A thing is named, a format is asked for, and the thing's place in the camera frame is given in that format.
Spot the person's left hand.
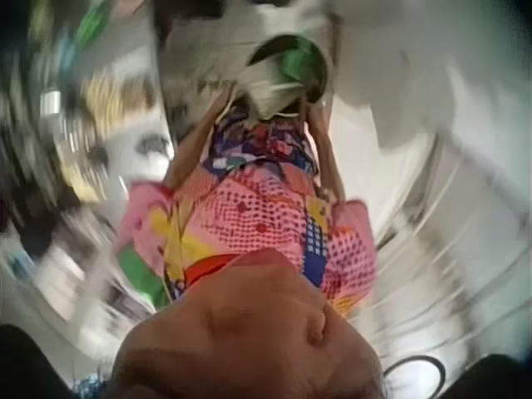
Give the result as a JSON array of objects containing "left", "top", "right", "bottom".
[{"left": 216, "top": 85, "right": 247, "bottom": 121}]

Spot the person's right hand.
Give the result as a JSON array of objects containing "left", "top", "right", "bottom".
[{"left": 296, "top": 93, "right": 330, "bottom": 126}]

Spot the white cloth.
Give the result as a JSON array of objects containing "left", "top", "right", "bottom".
[{"left": 243, "top": 78, "right": 308, "bottom": 121}]

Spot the green cloth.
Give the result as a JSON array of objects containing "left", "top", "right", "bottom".
[{"left": 278, "top": 40, "right": 326, "bottom": 84}]

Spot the large white appliance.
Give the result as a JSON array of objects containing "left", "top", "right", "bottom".
[{"left": 332, "top": 0, "right": 466, "bottom": 150}]

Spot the cluttered heap of household items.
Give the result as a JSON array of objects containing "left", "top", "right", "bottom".
[{"left": 0, "top": 0, "right": 167, "bottom": 292}]

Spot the black ring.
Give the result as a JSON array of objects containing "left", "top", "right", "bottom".
[{"left": 381, "top": 356, "right": 446, "bottom": 399}]

